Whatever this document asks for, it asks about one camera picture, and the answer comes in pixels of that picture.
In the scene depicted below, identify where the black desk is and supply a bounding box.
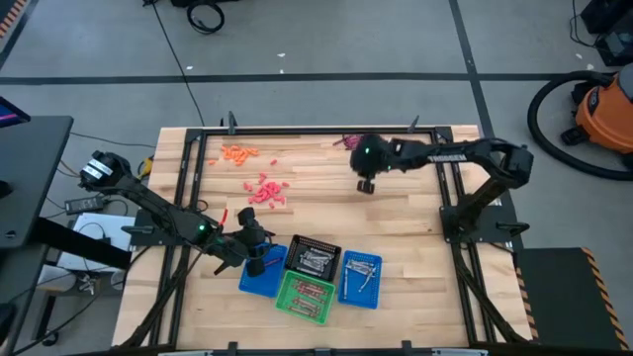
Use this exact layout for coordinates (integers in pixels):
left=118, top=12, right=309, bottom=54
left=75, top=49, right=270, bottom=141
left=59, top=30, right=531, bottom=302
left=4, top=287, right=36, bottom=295
left=0, top=116, right=75, bottom=251

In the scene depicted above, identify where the blue plastic basket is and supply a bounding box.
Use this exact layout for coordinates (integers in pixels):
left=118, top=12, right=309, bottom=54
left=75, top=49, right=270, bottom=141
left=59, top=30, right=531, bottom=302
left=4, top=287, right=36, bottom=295
left=237, top=241, right=290, bottom=300
left=336, top=249, right=384, bottom=311

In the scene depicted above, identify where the black desk foot bar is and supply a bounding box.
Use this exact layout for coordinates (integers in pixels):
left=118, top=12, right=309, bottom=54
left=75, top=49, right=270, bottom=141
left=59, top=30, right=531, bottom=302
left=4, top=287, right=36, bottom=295
left=29, top=217, right=134, bottom=272

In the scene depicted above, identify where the laptop screen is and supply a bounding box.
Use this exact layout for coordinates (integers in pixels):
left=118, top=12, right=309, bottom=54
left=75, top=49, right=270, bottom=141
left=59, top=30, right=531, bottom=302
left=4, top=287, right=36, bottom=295
left=0, top=96, right=32, bottom=130

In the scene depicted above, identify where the white flat box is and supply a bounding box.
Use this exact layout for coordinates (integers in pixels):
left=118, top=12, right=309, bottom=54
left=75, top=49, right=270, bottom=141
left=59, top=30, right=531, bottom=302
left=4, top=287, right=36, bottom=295
left=56, top=212, right=137, bottom=274

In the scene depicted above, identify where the coiled black cable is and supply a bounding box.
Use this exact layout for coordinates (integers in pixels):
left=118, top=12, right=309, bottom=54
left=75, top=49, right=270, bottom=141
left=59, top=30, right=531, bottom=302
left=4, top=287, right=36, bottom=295
left=185, top=0, right=227, bottom=36

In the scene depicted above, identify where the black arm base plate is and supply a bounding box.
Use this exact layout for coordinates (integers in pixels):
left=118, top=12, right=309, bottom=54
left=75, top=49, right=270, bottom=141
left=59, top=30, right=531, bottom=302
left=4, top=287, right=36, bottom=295
left=121, top=207, right=199, bottom=248
left=438, top=203, right=531, bottom=245

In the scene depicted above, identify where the black mat yellow-striped edge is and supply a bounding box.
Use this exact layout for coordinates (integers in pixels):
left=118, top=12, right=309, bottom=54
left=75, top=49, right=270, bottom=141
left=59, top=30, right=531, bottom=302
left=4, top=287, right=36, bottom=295
left=513, top=246, right=632, bottom=352

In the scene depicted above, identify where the black power adapter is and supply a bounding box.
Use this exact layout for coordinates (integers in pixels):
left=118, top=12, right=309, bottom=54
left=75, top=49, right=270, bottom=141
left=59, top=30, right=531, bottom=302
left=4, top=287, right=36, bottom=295
left=63, top=196, right=107, bottom=216

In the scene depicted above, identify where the long black floor cable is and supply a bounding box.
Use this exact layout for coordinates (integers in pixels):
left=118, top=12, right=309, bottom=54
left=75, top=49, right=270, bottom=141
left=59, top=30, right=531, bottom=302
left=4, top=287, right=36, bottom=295
left=141, top=0, right=207, bottom=128

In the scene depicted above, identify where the black cable conduit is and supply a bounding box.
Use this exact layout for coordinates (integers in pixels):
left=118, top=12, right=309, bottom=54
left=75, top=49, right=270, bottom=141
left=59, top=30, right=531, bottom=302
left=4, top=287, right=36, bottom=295
left=452, top=241, right=530, bottom=345
left=121, top=244, right=192, bottom=350

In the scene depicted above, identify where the black computer tower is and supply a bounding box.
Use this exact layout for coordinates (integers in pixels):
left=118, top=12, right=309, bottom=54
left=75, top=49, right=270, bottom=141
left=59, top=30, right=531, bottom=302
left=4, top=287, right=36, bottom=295
left=568, top=0, right=633, bottom=68

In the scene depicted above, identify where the black plastic basket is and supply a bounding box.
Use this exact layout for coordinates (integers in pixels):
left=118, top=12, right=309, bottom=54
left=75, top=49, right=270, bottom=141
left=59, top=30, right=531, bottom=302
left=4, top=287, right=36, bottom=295
left=284, top=233, right=343, bottom=283

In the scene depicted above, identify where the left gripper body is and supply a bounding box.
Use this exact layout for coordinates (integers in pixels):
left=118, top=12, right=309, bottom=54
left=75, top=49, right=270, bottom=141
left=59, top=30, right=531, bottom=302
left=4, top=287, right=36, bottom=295
left=212, top=207, right=272, bottom=278

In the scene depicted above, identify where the bunch of keys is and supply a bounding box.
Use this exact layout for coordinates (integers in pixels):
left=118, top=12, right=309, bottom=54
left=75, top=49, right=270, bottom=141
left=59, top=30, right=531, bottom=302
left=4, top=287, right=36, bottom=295
left=76, top=273, right=101, bottom=298

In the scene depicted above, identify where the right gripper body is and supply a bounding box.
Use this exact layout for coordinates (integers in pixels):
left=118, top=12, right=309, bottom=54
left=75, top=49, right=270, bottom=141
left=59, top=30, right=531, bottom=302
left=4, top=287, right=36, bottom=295
left=349, top=133, right=397, bottom=194

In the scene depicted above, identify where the green plastic basket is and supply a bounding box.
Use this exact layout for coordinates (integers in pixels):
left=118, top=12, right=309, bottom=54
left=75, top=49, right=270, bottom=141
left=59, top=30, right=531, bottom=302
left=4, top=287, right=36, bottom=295
left=274, top=269, right=337, bottom=326

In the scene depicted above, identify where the orange shop vacuum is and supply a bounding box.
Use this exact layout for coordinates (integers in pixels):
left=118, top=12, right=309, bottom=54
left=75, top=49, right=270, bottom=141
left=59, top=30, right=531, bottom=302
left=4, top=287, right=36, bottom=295
left=525, top=69, right=633, bottom=182
left=561, top=63, right=633, bottom=172

